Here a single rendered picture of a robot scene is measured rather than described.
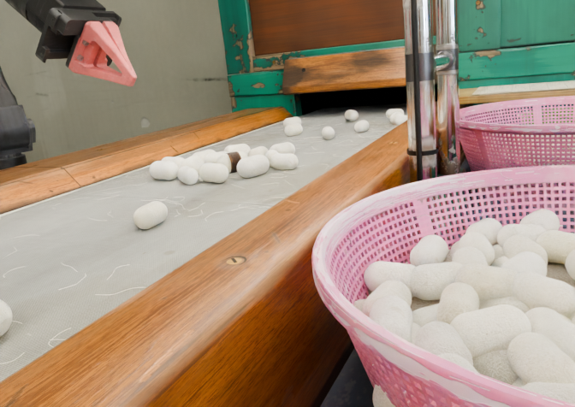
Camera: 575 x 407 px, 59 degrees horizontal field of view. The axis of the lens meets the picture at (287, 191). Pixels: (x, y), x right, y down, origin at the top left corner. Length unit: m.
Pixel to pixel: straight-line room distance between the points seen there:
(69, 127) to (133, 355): 2.42
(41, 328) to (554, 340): 0.23
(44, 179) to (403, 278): 0.43
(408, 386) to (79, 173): 0.51
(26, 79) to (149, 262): 2.43
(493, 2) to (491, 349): 0.81
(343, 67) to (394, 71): 0.10
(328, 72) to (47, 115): 1.88
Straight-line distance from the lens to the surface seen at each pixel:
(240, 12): 1.14
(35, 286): 0.34
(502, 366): 0.23
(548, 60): 0.99
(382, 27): 1.04
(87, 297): 0.31
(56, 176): 0.62
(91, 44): 0.67
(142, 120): 2.32
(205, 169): 0.53
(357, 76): 0.98
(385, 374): 0.19
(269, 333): 0.23
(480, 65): 0.99
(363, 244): 0.30
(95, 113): 2.47
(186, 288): 0.23
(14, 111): 0.96
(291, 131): 0.80
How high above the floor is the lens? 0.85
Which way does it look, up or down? 14 degrees down
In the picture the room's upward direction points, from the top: 6 degrees counter-clockwise
